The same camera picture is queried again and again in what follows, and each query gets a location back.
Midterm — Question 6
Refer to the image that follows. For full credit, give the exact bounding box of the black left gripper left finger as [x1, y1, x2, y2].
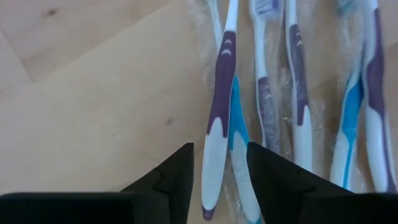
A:
[0, 142, 195, 224]

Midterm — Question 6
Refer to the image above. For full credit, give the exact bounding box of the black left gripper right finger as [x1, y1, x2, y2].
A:
[246, 141, 398, 224]

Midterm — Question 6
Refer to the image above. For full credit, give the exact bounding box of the purple white toothbrush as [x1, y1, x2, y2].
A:
[284, 0, 314, 174]
[360, 0, 398, 194]
[201, 0, 239, 222]
[248, 0, 282, 153]

